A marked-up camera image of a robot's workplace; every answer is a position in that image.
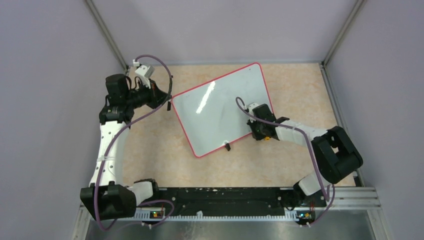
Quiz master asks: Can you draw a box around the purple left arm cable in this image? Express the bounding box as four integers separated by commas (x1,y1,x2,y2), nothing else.
93,54,175,232

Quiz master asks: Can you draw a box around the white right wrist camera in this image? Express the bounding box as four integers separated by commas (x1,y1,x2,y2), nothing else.
248,102,259,115

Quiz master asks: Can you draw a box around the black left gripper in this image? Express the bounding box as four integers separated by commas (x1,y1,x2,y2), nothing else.
124,77,171,109

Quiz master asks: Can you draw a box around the aluminium frame rail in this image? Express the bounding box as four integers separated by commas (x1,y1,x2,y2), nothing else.
71,186,393,240

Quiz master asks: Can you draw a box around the pink framed whiteboard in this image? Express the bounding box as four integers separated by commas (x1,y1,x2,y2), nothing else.
171,62,273,158

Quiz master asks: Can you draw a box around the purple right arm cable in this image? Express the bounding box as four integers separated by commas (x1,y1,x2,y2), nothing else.
235,96,336,228

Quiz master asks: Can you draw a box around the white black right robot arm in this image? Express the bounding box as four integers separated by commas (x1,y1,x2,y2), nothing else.
245,103,363,206

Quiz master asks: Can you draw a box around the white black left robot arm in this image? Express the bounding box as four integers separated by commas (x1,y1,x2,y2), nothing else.
80,74,173,222

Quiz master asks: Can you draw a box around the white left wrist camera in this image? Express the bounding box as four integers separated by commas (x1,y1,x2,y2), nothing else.
132,59,155,89

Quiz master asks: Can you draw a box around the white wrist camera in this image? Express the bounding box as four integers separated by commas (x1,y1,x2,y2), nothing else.
248,102,259,115
132,59,155,89

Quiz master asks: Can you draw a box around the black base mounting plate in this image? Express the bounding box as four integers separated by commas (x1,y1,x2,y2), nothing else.
143,187,327,217

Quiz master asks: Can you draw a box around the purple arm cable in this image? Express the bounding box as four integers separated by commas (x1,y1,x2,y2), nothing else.
93,54,175,232
235,96,336,228

